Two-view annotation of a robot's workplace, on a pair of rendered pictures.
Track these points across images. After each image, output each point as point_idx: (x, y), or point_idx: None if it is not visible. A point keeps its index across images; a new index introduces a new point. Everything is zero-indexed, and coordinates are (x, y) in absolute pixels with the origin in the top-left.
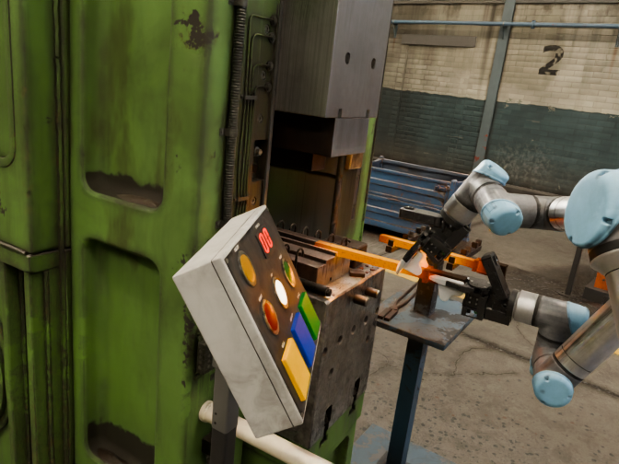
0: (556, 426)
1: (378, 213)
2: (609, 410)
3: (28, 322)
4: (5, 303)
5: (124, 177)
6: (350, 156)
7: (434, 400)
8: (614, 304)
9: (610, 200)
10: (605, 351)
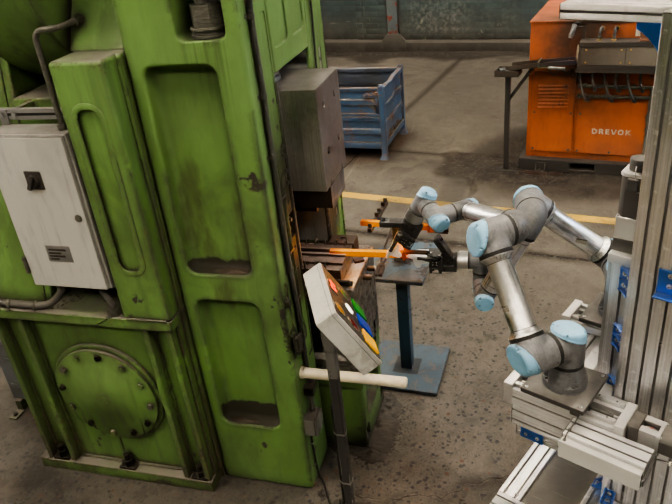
0: None
1: None
2: (546, 270)
3: (175, 360)
4: (153, 353)
5: (213, 258)
6: None
7: (420, 307)
8: (491, 278)
9: (480, 240)
10: None
